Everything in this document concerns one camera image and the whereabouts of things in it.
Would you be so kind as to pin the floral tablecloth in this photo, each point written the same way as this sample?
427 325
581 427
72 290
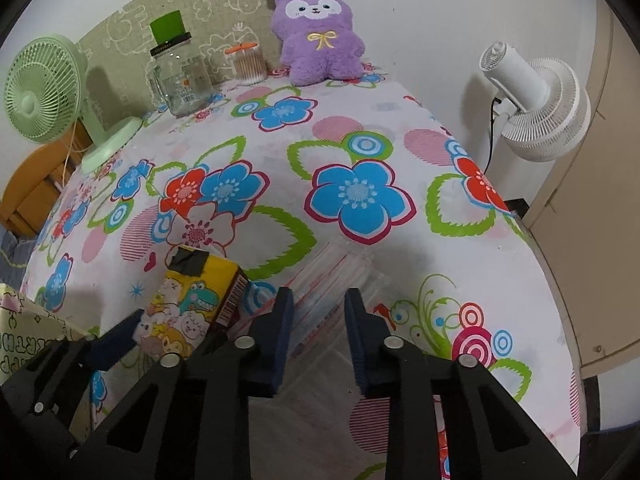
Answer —
360 195

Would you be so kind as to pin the glass jar mug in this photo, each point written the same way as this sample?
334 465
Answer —
182 85

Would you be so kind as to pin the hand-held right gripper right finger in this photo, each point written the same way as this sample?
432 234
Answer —
356 345

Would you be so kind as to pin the purple plush toy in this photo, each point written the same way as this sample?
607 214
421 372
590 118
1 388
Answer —
320 40

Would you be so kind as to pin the clear striped plastic pack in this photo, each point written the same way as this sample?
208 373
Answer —
325 275

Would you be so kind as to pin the green desk fan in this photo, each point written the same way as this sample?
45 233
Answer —
45 90

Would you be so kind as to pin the green cylinder cup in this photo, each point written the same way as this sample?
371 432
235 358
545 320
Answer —
169 27

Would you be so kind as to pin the green cartoon print board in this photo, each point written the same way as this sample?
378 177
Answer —
220 5

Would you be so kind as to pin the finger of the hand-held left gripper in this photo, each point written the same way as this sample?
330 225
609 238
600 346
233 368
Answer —
115 345

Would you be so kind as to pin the wooden bed headboard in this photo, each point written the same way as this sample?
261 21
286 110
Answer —
30 190

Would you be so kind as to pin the beige wardrobe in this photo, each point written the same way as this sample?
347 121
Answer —
590 235

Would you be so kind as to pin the yellow cartoon tissue pack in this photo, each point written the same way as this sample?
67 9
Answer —
195 300

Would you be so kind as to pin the white clip fan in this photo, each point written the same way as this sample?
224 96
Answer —
545 110

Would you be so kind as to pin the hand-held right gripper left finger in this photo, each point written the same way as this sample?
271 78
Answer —
282 340

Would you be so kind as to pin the yellow cartoon box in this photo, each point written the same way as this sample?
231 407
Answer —
30 320

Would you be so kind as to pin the grey plaid pillow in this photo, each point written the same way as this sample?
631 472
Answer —
12 260

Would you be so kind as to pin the cotton swab jar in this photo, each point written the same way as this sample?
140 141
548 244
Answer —
247 65

